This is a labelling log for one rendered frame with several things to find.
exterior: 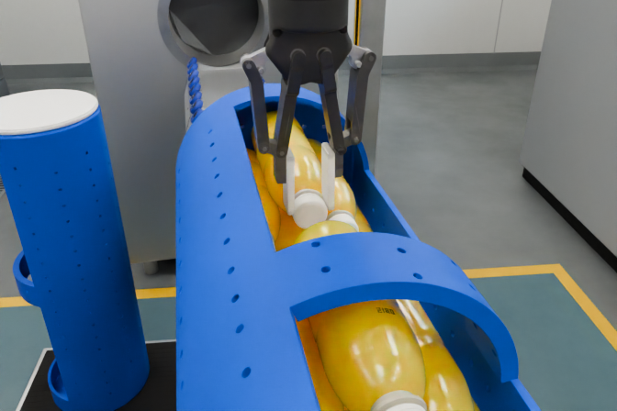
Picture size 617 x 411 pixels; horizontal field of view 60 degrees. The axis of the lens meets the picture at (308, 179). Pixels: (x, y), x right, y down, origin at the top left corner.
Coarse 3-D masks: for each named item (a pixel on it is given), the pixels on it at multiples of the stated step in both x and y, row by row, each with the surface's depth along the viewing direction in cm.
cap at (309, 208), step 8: (296, 200) 59; (304, 200) 58; (312, 200) 58; (320, 200) 59; (296, 208) 59; (304, 208) 59; (312, 208) 59; (320, 208) 59; (296, 216) 59; (304, 216) 59; (312, 216) 59; (320, 216) 60; (304, 224) 60; (312, 224) 60
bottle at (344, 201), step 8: (312, 144) 79; (320, 144) 81; (320, 152) 77; (320, 160) 75; (336, 184) 69; (344, 184) 70; (336, 192) 68; (344, 192) 68; (352, 192) 70; (336, 200) 67; (344, 200) 67; (352, 200) 68; (336, 208) 66; (344, 208) 67; (352, 208) 67; (328, 216) 65; (352, 216) 66
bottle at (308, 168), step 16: (272, 112) 74; (272, 128) 70; (304, 144) 67; (272, 160) 65; (304, 160) 63; (272, 176) 63; (304, 176) 61; (320, 176) 63; (272, 192) 63; (304, 192) 60; (320, 192) 62
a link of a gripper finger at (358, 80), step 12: (372, 60) 52; (360, 72) 53; (360, 84) 53; (348, 96) 56; (360, 96) 54; (348, 108) 56; (360, 108) 55; (348, 120) 57; (360, 120) 55; (360, 132) 56
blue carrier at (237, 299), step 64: (192, 128) 76; (320, 128) 82; (192, 192) 61; (256, 192) 51; (384, 192) 74; (192, 256) 51; (256, 256) 43; (320, 256) 40; (384, 256) 40; (192, 320) 44; (256, 320) 37; (448, 320) 56; (192, 384) 38; (256, 384) 33; (512, 384) 45
